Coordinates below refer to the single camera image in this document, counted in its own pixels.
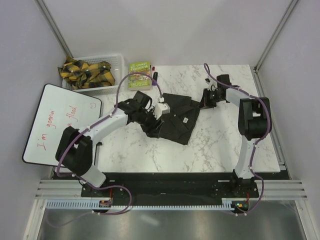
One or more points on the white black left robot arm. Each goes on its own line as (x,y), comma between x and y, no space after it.
(75,151)

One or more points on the white plastic basket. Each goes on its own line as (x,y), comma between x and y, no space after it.
(118,69)

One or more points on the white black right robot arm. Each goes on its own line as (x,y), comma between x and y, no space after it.
(254,124)

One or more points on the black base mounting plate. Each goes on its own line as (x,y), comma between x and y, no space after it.
(172,189)

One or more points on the aluminium frame post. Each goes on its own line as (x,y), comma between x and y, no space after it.
(53,26)
(276,33)

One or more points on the white slotted cable duct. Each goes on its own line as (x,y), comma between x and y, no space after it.
(95,204)

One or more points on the dark striped long sleeve shirt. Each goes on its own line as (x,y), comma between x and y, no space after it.
(178,125)

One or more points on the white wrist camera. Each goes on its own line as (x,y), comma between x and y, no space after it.
(211,84)
(161,108)

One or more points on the purple black marker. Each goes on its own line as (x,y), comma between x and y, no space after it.
(155,78)

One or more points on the left aluminium frame post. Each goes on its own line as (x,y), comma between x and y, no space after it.
(53,26)

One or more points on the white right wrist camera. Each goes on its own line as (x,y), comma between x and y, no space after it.
(211,84)

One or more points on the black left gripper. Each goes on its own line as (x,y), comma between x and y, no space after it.
(151,130)

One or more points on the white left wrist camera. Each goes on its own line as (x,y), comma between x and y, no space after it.
(161,108)

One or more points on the red white marker pen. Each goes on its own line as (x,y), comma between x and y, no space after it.
(152,71)

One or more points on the yellow black plaid shirt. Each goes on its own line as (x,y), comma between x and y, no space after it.
(80,74)

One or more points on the white whiteboard black frame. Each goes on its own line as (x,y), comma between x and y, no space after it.
(58,109)

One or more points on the green paperback book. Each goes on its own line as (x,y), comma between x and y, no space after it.
(138,82)

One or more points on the right aluminium frame post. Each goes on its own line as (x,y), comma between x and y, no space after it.
(276,33)

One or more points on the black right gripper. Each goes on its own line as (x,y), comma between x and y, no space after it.
(207,104)

